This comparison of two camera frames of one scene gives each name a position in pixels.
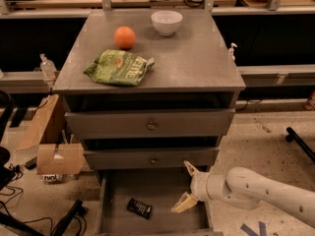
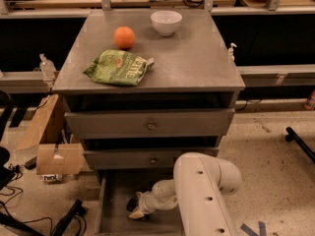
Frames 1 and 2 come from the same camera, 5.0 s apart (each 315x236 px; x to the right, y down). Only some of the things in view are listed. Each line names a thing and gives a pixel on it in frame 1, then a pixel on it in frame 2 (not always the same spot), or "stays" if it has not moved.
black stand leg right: x=292 y=135 stays
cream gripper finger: x=183 y=204 to x=136 y=214
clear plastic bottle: x=47 y=67 stays
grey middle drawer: x=108 y=158 stays
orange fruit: x=124 y=37 stays
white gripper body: x=199 y=186 to x=147 y=201
